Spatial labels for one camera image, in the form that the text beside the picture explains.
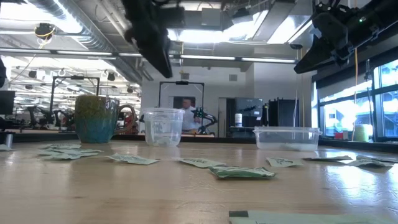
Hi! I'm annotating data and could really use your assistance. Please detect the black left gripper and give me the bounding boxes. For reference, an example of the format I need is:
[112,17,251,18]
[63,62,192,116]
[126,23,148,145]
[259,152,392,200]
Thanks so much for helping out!
[124,0,173,79]

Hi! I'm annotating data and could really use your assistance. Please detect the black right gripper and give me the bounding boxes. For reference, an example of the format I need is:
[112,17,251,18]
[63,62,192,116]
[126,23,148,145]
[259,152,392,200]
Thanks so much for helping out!
[294,9,379,75]

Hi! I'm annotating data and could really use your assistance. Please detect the round clear plastic cup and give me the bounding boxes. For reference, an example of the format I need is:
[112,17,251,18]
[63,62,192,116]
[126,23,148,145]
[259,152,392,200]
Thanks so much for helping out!
[142,107,186,147]

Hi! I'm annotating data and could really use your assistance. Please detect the linear ceiling light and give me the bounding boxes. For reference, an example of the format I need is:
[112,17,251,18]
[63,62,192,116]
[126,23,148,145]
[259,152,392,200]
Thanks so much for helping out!
[241,57,296,64]
[12,49,118,60]
[180,55,237,61]

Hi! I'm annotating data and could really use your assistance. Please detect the black cabinet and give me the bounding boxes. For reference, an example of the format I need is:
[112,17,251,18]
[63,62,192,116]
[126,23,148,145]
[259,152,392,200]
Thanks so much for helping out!
[267,98,300,128]

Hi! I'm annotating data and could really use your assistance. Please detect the person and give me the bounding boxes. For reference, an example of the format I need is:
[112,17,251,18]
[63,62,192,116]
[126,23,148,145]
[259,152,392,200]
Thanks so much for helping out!
[180,98,203,133]

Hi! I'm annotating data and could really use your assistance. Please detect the red background object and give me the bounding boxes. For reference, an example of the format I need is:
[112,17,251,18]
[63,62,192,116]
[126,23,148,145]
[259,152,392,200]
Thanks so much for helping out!
[123,112,140,135]

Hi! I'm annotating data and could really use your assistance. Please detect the black machine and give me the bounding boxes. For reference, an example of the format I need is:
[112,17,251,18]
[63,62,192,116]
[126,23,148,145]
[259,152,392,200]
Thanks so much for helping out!
[234,96,264,129]

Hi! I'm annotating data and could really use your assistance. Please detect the rectangular clear plastic container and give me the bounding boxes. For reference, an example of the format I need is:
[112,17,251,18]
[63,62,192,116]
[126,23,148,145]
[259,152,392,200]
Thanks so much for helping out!
[252,126,323,152]

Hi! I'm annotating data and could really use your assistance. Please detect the yellow green container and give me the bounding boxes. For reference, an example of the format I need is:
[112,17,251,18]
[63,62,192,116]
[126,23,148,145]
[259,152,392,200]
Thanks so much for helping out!
[354,124,370,143]

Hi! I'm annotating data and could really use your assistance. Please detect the olive and teal ceramic mug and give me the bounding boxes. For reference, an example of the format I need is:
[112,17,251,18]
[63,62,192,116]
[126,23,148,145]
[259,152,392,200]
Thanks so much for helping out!
[73,95,137,144]

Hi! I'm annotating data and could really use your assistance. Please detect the large glass window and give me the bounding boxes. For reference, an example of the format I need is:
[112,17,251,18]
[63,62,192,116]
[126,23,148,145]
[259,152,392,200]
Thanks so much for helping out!
[317,58,398,141]

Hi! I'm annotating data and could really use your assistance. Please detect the black monitor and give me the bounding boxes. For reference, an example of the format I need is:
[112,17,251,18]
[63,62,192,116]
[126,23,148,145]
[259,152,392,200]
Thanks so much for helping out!
[0,90,16,115]

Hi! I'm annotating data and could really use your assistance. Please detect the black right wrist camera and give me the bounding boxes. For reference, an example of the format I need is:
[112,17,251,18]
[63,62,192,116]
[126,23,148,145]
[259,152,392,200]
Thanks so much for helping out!
[312,11,349,44]

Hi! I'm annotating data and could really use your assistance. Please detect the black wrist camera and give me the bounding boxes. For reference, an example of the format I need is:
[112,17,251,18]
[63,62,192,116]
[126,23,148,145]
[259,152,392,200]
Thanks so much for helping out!
[312,11,349,44]
[161,5,185,29]

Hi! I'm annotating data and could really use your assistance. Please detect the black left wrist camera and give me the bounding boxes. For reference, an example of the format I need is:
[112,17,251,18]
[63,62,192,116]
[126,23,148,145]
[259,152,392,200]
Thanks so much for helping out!
[161,5,185,29]

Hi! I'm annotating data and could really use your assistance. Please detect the black ceiling cord reel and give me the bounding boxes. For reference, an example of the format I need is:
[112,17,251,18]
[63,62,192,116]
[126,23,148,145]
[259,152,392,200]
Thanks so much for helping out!
[34,22,57,40]

